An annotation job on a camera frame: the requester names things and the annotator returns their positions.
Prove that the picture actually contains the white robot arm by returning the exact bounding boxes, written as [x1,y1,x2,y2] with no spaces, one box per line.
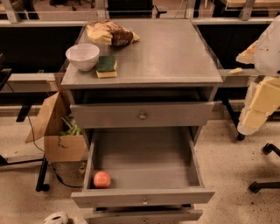
[236,16,280,135]

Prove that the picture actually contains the white helmet on floor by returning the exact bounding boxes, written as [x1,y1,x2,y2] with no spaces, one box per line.
[41,212,68,224]

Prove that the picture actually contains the small yellow scrap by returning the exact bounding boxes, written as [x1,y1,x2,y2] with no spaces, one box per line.
[228,67,242,74]

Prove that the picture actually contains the cardboard box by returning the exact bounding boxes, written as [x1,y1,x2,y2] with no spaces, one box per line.
[25,92,87,162]

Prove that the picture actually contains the black table leg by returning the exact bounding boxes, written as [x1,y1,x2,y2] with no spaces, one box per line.
[36,157,50,192]

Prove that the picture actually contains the green items in box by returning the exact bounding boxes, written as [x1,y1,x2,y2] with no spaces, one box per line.
[58,115,82,136]

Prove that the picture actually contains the red apple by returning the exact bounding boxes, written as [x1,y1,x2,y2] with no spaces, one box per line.
[93,171,111,189]

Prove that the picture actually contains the white ceramic bowl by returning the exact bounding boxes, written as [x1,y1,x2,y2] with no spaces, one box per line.
[66,43,100,71]

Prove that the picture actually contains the green yellow sponge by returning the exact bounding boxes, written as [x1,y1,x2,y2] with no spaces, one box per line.
[95,56,117,78]

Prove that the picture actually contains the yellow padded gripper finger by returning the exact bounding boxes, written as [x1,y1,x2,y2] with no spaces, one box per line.
[237,76,280,136]

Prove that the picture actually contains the grey drawer cabinet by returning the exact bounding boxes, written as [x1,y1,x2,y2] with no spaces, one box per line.
[62,19,222,214]

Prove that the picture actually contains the bottom grey drawer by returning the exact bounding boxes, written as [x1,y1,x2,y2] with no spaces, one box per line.
[84,207,203,224]

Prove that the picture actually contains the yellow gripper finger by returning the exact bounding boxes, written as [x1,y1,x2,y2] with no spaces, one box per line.
[236,41,258,64]

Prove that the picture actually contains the black office chair base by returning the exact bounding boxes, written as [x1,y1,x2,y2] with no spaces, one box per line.
[248,143,280,194]

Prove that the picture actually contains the black floor cable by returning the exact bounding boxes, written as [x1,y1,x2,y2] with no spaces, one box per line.
[5,81,84,189]

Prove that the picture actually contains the top grey drawer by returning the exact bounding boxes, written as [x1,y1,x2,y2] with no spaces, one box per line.
[70,102,214,129]

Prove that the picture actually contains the open middle grey drawer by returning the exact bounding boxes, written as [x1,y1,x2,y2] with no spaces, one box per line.
[72,127,214,208]

